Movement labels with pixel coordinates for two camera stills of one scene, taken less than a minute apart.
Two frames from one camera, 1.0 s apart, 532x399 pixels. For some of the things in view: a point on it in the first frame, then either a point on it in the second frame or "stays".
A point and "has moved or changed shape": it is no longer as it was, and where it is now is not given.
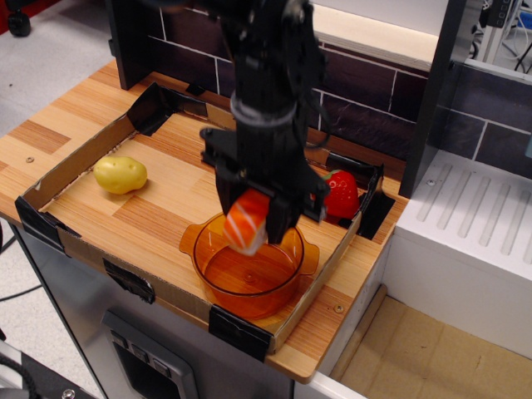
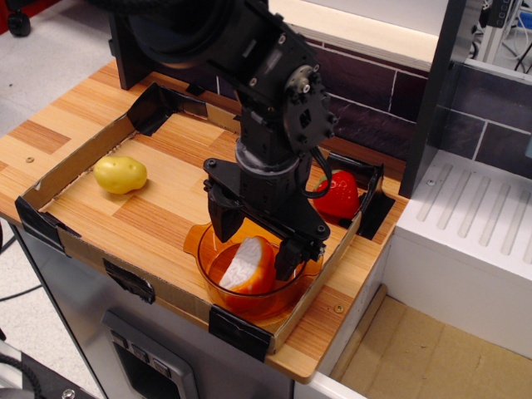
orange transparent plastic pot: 250,286 stays
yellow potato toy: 120,174 stays
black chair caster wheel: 19,24 stays
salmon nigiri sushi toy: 246,221 has moved or changed shape
